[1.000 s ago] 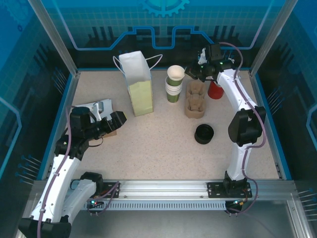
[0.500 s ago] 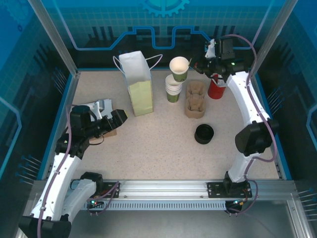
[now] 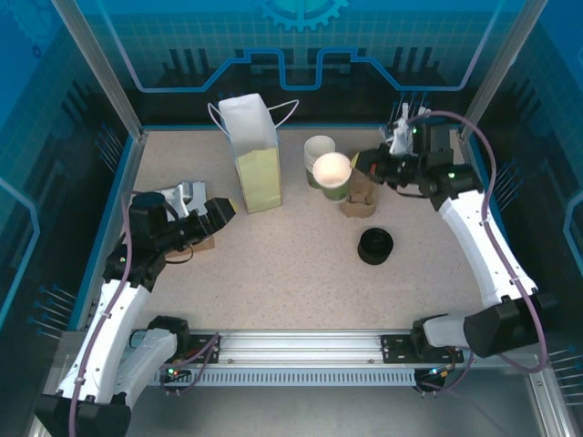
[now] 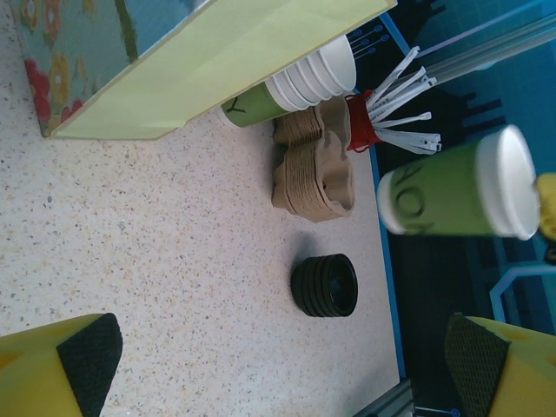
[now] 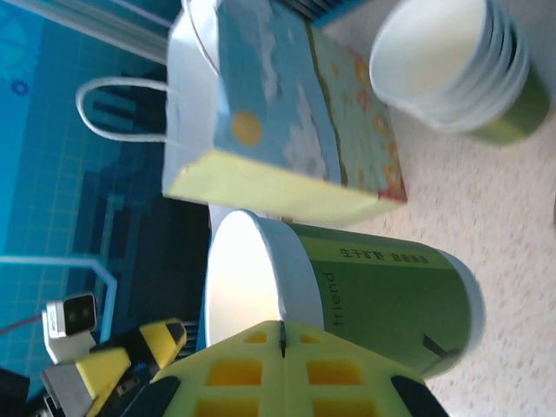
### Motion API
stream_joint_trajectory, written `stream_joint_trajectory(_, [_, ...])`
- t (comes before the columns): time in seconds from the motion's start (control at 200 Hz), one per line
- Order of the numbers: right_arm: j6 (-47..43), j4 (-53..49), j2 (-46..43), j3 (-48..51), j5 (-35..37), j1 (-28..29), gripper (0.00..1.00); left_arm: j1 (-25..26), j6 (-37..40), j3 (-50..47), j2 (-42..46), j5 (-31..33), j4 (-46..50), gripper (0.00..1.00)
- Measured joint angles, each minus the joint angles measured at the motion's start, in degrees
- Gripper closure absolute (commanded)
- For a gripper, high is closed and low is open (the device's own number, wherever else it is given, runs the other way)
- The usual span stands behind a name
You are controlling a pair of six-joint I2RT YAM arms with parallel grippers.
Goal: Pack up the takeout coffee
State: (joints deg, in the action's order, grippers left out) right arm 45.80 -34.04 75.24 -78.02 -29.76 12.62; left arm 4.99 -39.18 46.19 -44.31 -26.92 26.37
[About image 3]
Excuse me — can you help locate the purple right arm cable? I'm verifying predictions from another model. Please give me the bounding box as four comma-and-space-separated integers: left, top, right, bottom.
407, 110, 547, 373

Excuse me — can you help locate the aluminium frame post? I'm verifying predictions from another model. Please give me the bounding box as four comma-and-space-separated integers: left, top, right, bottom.
49, 0, 148, 140
457, 0, 550, 142

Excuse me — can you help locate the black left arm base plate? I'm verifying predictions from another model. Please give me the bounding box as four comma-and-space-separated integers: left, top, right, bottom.
179, 334, 223, 365

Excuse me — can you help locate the stack of black lids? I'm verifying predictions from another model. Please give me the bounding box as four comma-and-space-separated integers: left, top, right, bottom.
356, 227, 396, 267

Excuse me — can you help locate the green paper coffee cup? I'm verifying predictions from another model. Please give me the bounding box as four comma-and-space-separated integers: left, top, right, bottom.
312, 152, 353, 202

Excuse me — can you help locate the grey metal base plate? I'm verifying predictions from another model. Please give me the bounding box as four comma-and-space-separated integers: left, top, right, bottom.
58, 386, 547, 437

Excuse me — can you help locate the aluminium mounting rail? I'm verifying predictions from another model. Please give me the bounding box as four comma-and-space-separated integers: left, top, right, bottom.
58, 328, 547, 368

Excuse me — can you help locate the brown cardboard sheet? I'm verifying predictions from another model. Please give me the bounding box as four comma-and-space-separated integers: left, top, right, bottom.
163, 234, 216, 264

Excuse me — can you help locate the stack of paper cups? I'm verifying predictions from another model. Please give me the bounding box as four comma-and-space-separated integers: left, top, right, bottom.
303, 135, 338, 188

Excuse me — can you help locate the white green paper bag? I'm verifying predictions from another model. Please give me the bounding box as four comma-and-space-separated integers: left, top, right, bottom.
208, 93, 301, 215

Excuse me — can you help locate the small LED controller board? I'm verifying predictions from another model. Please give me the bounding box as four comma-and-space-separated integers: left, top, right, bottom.
416, 363, 456, 381
159, 365, 192, 382

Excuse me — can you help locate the stack of cardboard cup carriers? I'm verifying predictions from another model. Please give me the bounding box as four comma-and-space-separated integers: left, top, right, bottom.
339, 168, 379, 219

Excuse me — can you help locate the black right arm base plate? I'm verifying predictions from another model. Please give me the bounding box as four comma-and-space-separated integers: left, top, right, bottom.
381, 334, 418, 365

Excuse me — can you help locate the slotted grey cable duct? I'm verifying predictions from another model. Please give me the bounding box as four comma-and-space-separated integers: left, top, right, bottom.
152, 367, 427, 388

